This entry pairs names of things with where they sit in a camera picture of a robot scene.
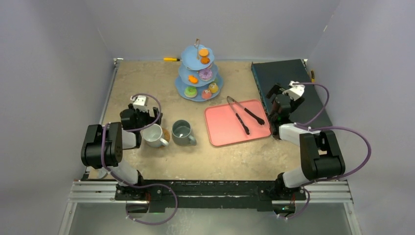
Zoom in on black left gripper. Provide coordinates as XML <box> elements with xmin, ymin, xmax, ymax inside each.
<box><xmin>128</xmin><ymin>103</ymin><xmax>161</xmax><ymax>132</ymax></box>

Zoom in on white ceramic mug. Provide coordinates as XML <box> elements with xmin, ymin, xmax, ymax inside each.
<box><xmin>141</xmin><ymin>124</ymin><xmax>169</xmax><ymax>148</ymax></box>

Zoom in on woven rattan coaster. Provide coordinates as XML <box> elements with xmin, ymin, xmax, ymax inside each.
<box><xmin>162</xmin><ymin>128</ymin><xmax>171</xmax><ymax>142</ymax></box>

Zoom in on black food tongs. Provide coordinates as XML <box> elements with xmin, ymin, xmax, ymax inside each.
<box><xmin>226</xmin><ymin>95</ymin><xmax>266</xmax><ymax>136</ymax></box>

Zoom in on grey-green ceramic mug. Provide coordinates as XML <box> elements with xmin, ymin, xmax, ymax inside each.
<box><xmin>172</xmin><ymin>120</ymin><xmax>197</xmax><ymax>146</ymax></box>

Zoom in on pink rectangular tray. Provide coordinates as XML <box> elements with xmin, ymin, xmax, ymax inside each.
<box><xmin>205</xmin><ymin>99</ymin><xmax>271</xmax><ymax>146</ymax></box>

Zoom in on yellow cupcake with cream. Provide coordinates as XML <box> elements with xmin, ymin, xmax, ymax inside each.
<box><xmin>208</xmin><ymin>82</ymin><xmax>219</xmax><ymax>94</ymax></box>

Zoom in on green frosted donut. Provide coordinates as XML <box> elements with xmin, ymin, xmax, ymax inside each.
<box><xmin>184</xmin><ymin>86</ymin><xmax>198</xmax><ymax>98</ymax></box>

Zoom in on pink cupcake with cream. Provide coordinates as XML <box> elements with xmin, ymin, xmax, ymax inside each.
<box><xmin>201</xmin><ymin>89</ymin><xmax>212</xmax><ymax>100</ymax></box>

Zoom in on orange fish-shaped biscuit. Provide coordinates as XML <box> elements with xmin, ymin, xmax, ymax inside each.
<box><xmin>188</xmin><ymin>75</ymin><xmax>199</xmax><ymax>85</ymax></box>

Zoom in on purple frosted donut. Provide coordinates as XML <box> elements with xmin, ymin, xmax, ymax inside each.
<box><xmin>199</xmin><ymin>68</ymin><xmax>213</xmax><ymax>81</ymax></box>

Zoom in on blue three-tier cake stand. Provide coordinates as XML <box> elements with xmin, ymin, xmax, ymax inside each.
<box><xmin>175</xmin><ymin>38</ymin><xmax>224</xmax><ymax>102</ymax></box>

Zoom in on brown chocolate chip cookie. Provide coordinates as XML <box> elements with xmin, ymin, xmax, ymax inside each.
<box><xmin>200</xmin><ymin>57</ymin><xmax>210</xmax><ymax>65</ymax></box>

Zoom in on round orange sandwich biscuit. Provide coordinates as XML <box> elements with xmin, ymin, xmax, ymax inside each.
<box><xmin>198</xmin><ymin>48</ymin><xmax>209</xmax><ymax>57</ymax></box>

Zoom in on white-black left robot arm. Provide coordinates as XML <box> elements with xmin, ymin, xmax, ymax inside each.
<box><xmin>81</xmin><ymin>104</ymin><xmax>163</xmax><ymax>200</ymax></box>

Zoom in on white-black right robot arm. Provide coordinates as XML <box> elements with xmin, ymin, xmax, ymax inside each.
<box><xmin>266</xmin><ymin>81</ymin><xmax>346</xmax><ymax>199</ymax></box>

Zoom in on dark teal flat box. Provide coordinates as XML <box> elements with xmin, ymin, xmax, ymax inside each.
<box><xmin>251</xmin><ymin>59</ymin><xmax>325</xmax><ymax>123</ymax></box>

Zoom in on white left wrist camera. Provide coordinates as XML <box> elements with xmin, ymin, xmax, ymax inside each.
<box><xmin>130</xmin><ymin>95</ymin><xmax>148</xmax><ymax>112</ymax></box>

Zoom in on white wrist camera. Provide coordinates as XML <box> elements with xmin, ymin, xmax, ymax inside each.
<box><xmin>282</xmin><ymin>81</ymin><xmax>305</xmax><ymax>101</ymax></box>
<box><xmin>130</xmin><ymin>95</ymin><xmax>148</xmax><ymax>112</ymax></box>

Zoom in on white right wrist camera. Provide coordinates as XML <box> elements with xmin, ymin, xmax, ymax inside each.
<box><xmin>282</xmin><ymin>81</ymin><xmax>305</xmax><ymax>101</ymax></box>

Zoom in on yellow tool at right wall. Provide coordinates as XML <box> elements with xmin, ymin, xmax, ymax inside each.
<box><xmin>310</xmin><ymin>70</ymin><xmax>315</xmax><ymax>83</ymax></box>

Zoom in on yellow-handled screwdriver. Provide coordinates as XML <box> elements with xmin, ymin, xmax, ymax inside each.
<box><xmin>163</xmin><ymin>57</ymin><xmax>180</xmax><ymax>62</ymax></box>

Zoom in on black aluminium base frame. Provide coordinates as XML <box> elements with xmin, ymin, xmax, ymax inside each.
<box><xmin>66</xmin><ymin>179</ymin><xmax>354</xmax><ymax>215</ymax></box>

